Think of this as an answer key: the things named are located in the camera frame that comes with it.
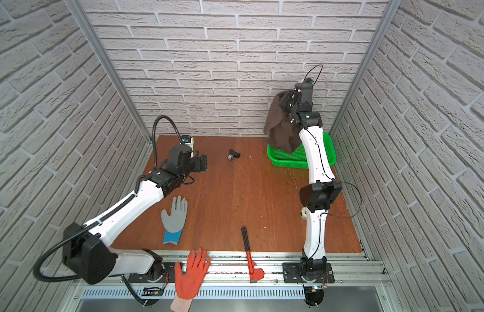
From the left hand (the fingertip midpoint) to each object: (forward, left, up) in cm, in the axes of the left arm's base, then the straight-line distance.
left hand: (200, 152), depth 81 cm
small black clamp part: (+19, -13, -22) cm, 32 cm away
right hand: (+19, -38, +17) cm, 46 cm away
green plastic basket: (+10, -48, -16) cm, 51 cm away
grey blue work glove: (-22, +13, -25) cm, 36 cm away
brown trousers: (+16, -38, -3) cm, 41 cm away
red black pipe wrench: (-42, -23, -23) cm, 53 cm away
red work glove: (-45, +2, -24) cm, 51 cm away
